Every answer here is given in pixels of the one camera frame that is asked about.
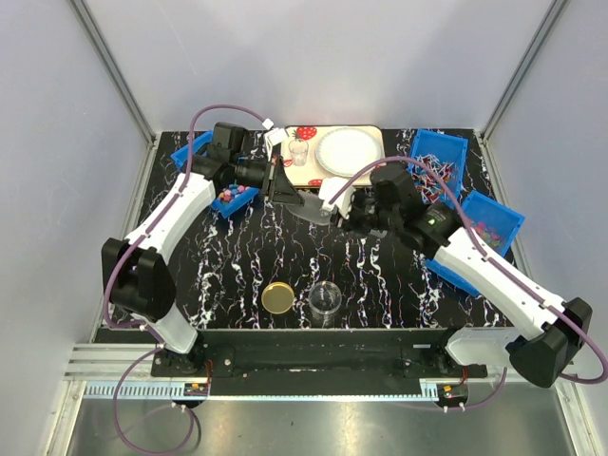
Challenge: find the gold jar lid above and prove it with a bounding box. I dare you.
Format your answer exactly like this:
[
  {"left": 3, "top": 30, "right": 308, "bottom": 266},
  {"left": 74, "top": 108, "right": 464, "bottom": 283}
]
[{"left": 261, "top": 281, "right": 295, "bottom": 314}]

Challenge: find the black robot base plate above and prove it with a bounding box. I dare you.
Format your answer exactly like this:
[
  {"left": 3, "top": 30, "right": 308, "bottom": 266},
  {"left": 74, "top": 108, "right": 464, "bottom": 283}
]
[{"left": 151, "top": 329, "right": 488, "bottom": 379}]

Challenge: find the right aluminium corner post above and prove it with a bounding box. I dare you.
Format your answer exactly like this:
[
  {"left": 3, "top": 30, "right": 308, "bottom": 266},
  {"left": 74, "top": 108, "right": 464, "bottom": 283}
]
[{"left": 480, "top": 0, "right": 570, "bottom": 141}]

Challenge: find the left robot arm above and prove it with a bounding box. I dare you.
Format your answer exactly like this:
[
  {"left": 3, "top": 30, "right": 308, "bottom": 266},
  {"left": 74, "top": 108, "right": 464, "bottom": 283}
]
[{"left": 101, "top": 121, "right": 303, "bottom": 376}]

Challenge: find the blue bin of star candies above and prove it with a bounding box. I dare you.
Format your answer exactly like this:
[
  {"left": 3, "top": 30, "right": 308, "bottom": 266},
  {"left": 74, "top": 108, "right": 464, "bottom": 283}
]
[{"left": 171, "top": 130, "right": 259, "bottom": 219}]

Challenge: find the blue bin of gummy candies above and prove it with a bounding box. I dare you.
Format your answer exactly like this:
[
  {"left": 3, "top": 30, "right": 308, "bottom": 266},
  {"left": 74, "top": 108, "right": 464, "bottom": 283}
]
[{"left": 426, "top": 191, "right": 525, "bottom": 297}]

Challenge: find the aluminium front rail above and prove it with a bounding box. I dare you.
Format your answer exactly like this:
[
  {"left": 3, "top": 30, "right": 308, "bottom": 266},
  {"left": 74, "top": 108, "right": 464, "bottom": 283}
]
[{"left": 64, "top": 344, "right": 580, "bottom": 400}]

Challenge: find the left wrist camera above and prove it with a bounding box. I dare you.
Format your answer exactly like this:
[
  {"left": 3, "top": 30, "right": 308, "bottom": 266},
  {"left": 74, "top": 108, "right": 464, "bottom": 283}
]
[{"left": 261, "top": 118, "right": 290, "bottom": 150}]

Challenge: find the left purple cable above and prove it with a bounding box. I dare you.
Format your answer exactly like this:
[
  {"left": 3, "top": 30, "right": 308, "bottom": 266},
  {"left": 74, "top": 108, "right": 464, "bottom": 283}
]
[{"left": 102, "top": 104, "right": 275, "bottom": 451}]

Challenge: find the clear drinking glass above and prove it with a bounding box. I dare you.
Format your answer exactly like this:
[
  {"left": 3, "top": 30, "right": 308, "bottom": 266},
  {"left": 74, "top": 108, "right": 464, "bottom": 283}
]
[{"left": 289, "top": 139, "right": 309, "bottom": 166}]

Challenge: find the clear plastic jar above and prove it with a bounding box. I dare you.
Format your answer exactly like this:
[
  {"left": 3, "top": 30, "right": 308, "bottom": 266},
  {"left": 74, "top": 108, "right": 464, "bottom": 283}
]
[{"left": 308, "top": 281, "right": 342, "bottom": 328}]

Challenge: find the clear plastic scoop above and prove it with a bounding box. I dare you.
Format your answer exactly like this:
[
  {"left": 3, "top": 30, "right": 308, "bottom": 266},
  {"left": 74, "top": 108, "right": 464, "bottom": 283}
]
[{"left": 286, "top": 190, "right": 332, "bottom": 226}]

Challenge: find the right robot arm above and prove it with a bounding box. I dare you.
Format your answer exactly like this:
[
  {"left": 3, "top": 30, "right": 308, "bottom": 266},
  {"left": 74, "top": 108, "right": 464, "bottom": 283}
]
[{"left": 319, "top": 157, "right": 607, "bottom": 388}]

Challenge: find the blue bin of lollipops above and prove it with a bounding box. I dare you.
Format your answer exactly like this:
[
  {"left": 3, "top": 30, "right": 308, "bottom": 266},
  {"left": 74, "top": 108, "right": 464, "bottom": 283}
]
[{"left": 396, "top": 129, "right": 468, "bottom": 208}]

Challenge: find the white plate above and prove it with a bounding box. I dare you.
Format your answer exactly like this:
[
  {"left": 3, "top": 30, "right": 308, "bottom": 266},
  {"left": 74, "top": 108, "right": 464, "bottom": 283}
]
[{"left": 315, "top": 127, "right": 384, "bottom": 178}]

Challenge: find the strawberry pattern tray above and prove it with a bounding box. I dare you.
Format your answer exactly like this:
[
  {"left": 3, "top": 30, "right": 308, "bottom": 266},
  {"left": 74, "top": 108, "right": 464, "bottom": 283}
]
[{"left": 279, "top": 124, "right": 386, "bottom": 188}]

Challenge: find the purple cable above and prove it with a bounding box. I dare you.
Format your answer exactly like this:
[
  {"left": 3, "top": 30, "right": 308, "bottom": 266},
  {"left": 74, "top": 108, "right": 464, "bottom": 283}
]
[
  {"left": 102, "top": 104, "right": 275, "bottom": 451},
  {"left": 327, "top": 156, "right": 608, "bottom": 412}
]

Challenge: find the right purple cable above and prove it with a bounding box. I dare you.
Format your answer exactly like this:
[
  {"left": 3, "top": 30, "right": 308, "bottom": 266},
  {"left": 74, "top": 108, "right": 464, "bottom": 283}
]
[{"left": 327, "top": 156, "right": 608, "bottom": 412}]

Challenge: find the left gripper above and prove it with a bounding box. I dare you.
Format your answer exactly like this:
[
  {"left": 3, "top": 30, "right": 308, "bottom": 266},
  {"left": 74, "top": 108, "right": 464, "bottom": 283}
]
[{"left": 231, "top": 154, "right": 305, "bottom": 207}]

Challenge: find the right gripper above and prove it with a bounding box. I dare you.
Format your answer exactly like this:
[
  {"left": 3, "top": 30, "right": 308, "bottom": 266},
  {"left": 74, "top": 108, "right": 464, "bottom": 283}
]
[{"left": 330, "top": 189, "right": 400, "bottom": 239}]

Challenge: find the aluminium corner post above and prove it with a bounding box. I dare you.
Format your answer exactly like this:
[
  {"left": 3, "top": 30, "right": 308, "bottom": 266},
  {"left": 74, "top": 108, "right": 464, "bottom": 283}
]
[
  {"left": 66, "top": 0, "right": 156, "bottom": 144},
  {"left": 480, "top": 0, "right": 570, "bottom": 141}
]

